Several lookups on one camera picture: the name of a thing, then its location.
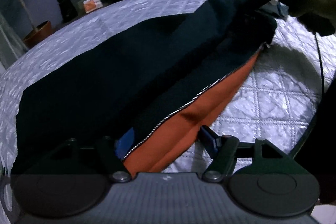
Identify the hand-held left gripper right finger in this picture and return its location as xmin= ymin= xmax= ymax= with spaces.
xmin=198 ymin=126 xmax=313 ymax=184

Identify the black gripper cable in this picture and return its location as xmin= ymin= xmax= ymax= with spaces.
xmin=294 ymin=31 xmax=324 ymax=159

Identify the person's dark clothing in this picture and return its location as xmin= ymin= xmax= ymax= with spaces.
xmin=314 ymin=64 xmax=336 ymax=205

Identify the orange tissue box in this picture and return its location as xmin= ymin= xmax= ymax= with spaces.
xmin=83 ymin=0 xmax=103 ymax=13

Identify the person's right hand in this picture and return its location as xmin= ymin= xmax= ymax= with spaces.
xmin=287 ymin=0 xmax=336 ymax=30

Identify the dark jacket with orange lining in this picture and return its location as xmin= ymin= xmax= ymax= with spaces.
xmin=12 ymin=0 xmax=279 ymax=174

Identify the brown plant pot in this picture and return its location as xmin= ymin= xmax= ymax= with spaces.
xmin=23 ymin=21 xmax=52 ymax=48

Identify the black speaker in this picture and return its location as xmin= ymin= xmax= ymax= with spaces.
xmin=56 ymin=0 xmax=78 ymax=23

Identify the white curtain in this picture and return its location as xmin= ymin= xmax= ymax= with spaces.
xmin=0 ymin=11 xmax=29 ymax=69

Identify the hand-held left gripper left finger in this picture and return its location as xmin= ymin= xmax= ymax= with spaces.
xmin=26 ymin=130 xmax=135 ymax=184

